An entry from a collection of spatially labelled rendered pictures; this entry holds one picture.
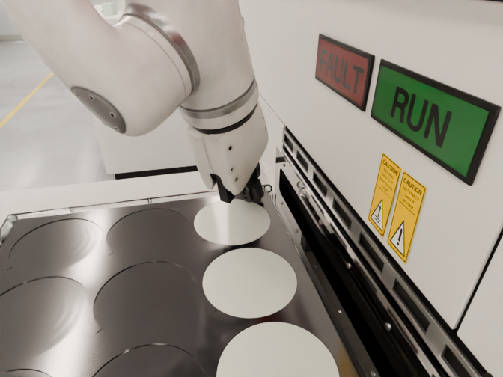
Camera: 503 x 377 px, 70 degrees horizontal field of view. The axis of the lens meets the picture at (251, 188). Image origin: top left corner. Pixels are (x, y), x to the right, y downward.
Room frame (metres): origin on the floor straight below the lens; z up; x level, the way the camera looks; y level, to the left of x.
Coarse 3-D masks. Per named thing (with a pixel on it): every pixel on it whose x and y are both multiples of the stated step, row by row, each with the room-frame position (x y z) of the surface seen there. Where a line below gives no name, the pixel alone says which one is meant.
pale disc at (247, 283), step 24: (216, 264) 0.30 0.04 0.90; (240, 264) 0.30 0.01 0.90; (264, 264) 0.30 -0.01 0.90; (288, 264) 0.30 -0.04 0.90; (216, 288) 0.26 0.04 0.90; (240, 288) 0.26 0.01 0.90; (264, 288) 0.26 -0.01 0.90; (288, 288) 0.26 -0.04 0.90; (240, 312) 0.23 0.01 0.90; (264, 312) 0.23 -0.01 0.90
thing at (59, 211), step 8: (200, 192) 0.45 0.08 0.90; (208, 192) 0.45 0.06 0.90; (216, 192) 0.45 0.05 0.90; (128, 200) 0.42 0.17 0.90; (136, 200) 0.42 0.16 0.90; (144, 200) 0.43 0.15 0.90; (152, 200) 0.43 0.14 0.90; (160, 200) 0.43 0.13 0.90; (168, 200) 0.43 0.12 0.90; (64, 208) 0.41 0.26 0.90; (80, 208) 0.41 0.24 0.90; (88, 208) 0.41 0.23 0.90; (96, 208) 0.41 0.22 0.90; (104, 208) 0.41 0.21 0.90; (16, 216) 0.39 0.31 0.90; (24, 216) 0.39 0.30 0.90; (32, 216) 0.39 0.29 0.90; (40, 216) 0.39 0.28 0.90
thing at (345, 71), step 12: (324, 48) 0.40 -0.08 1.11; (336, 48) 0.37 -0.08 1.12; (324, 60) 0.40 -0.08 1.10; (336, 60) 0.37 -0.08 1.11; (348, 60) 0.35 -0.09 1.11; (360, 60) 0.32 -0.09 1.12; (324, 72) 0.39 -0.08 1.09; (336, 72) 0.37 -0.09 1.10; (348, 72) 0.34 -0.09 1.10; (360, 72) 0.32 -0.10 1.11; (336, 84) 0.36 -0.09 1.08; (348, 84) 0.34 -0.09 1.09; (360, 84) 0.32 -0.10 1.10; (348, 96) 0.34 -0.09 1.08; (360, 96) 0.31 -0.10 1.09
